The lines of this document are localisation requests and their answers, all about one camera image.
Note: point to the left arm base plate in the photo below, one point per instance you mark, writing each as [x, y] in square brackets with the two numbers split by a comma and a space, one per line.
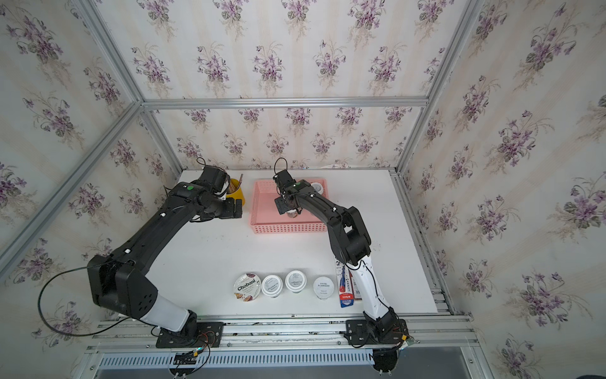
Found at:
[204, 334]

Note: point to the green rimmed yogurt cup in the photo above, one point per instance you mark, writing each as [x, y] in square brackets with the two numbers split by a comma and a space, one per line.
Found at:
[323, 287]

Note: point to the bundle of coloured pencils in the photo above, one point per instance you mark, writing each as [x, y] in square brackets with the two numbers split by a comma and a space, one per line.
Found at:
[235, 183]

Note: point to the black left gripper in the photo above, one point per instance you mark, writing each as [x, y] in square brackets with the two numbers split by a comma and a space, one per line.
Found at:
[230, 212]

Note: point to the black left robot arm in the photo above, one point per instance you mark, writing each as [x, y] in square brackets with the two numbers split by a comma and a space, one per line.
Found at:
[119, 281]

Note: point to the yellow metal pencil cup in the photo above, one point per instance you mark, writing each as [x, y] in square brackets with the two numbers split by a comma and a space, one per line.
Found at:
[238, 195]

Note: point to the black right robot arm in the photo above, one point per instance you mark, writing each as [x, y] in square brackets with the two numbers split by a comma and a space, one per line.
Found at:
[350, 243]

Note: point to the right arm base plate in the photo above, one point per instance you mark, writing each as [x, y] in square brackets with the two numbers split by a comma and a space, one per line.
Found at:
[359, 333]

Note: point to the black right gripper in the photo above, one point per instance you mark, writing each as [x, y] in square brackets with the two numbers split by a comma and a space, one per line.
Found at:
[280, 206]

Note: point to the white ventilation grille strip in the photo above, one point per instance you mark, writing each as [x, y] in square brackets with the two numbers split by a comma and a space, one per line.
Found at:
[243, 359]

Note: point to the red pencil box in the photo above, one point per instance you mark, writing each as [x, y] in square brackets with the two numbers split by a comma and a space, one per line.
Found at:
[355, 289]

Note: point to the small circuit board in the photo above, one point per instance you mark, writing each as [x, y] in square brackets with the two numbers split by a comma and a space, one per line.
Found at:
[185, 359]

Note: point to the Chobani yogurt cup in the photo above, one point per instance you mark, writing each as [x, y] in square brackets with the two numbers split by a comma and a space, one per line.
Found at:
[247, 287]

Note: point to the pink plastic basket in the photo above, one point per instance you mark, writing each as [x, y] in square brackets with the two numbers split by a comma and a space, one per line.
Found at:
[265, 218]

